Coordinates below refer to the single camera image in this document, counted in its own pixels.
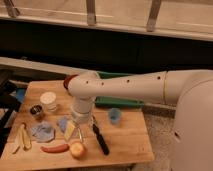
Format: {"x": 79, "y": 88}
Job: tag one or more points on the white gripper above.
{"x": 80, "y": 113}

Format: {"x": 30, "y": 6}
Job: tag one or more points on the red yellow apple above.
{"x": 77, "y": 149}

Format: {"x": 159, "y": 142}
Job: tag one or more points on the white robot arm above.
{"x": 190, "y": 91}

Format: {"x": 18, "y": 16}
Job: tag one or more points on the blue plastic cup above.
{"x": 114, "y": 115}

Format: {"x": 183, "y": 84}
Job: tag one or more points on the white paper cup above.
{"x": 48, "y": 100}

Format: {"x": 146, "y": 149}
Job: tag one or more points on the blue sponge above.
{"x": 62, "y": 123}

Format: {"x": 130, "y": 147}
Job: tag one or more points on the green plastic tray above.
{"x": 110, "y": 102}

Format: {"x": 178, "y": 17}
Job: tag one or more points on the red sausage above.
{"x": 55, "y": 149}

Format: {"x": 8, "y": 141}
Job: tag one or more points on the light blue cloth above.
{"x": 43, "y": 132}

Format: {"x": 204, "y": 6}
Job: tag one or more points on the red bowl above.
{"x": 67, "y": 80}

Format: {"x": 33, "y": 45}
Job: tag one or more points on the black chair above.
{"x": 8, "y": 102}

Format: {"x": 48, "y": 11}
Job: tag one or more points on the black handled knife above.
{"x": 100, "y": 139}

